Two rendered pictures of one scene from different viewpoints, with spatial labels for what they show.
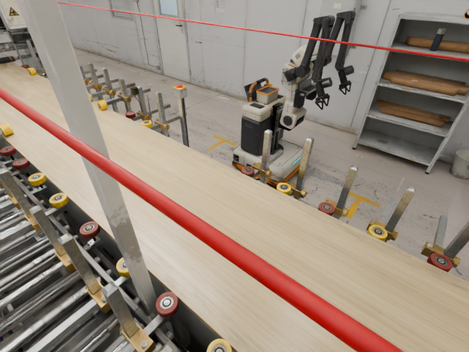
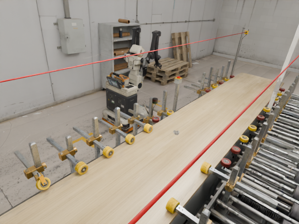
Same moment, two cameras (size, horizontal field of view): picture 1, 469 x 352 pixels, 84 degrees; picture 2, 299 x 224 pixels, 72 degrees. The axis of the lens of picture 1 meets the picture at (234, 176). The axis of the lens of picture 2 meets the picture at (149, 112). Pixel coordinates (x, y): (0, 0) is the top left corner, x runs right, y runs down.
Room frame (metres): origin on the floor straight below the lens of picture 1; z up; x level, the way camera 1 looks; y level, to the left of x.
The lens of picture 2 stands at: (2.12, 2.83, 2.05)
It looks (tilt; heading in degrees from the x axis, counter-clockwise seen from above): 29 degrees down; 270
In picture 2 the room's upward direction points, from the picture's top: 4 degrees clockwise
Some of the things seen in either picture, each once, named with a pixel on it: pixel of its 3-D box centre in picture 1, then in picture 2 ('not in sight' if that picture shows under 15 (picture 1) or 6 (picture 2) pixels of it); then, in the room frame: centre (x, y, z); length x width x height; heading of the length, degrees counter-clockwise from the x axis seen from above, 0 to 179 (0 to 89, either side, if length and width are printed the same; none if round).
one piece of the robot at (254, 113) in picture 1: (266, 121); (122, 95); (2.61, -0.34, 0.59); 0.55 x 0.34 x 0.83; 141
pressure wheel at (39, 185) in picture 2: not in sight; (43, 183); (2.80, 1.90, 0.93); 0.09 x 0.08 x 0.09; 142
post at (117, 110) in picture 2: (111, 93); (117, 129); (2.43, 1.18, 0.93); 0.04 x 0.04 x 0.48; 52
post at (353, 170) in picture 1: (341, 202); (215, 81); (1.04, -0.59, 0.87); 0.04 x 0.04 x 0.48; 52
